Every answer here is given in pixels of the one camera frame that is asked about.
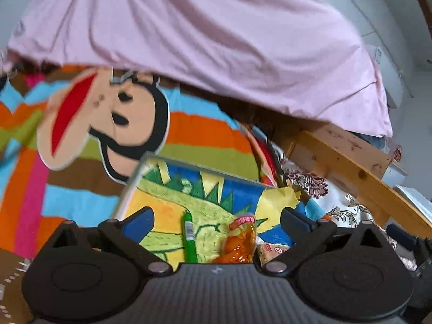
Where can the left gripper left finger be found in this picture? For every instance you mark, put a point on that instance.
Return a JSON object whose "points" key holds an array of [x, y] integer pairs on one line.
{"points": [[123, 238]]}

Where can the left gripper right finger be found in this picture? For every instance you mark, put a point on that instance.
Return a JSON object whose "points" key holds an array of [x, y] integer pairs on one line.
{"points": [[308, 238]]}

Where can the floral white quilt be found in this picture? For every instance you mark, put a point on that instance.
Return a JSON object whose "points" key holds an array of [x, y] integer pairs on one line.
{"points": [[320, 196]]}

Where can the tan snack packet in tray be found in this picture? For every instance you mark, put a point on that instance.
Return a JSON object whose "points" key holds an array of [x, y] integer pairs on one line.
{"points": [[267, 251]]}

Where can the green marker pen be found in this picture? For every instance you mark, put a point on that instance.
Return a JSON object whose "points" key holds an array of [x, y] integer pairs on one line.
{"points": [[191, 255]]}

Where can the orange candy bag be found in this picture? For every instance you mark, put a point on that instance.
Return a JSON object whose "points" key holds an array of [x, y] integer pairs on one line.
{"points": [[240, 243]]}

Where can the colourful striped monkey blanket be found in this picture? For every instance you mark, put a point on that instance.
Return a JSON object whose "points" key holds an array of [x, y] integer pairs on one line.
{"points": [[70, 140]]}

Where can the pink hanging bed sheet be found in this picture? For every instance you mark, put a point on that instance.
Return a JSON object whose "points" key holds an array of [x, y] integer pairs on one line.
{"points": [[302, 58]]}

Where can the wooden bed frame rail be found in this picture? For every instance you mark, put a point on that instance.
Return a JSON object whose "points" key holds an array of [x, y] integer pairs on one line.
{"points": [[351, 163]]}

